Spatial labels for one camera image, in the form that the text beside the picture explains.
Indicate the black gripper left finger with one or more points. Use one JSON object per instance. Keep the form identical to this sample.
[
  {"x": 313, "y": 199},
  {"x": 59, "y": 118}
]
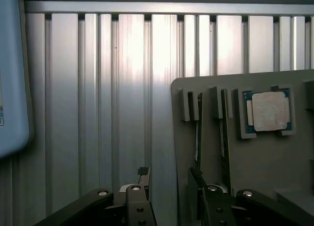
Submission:
[{"x": 133, "y": 206}]

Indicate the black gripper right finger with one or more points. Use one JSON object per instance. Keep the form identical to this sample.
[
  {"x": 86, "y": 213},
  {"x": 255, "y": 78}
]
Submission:
[{"x": 220, "y": 206}]

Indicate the black RAM stick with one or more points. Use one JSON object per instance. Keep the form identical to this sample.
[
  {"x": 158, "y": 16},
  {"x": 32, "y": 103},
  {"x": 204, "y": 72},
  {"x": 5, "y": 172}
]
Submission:
[
  {"x": 199, "y": 130},
  {"x": 225, "y": 142}
]

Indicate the grey parts rack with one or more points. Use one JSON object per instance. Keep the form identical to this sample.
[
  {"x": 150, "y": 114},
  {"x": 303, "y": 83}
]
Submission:
[{"x": 265, "y": 162}]

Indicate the CPU chip with silver lid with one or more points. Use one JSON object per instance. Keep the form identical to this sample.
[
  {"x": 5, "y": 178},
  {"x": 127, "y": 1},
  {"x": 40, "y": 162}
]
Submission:
[{"x": 267, "y": 111}]

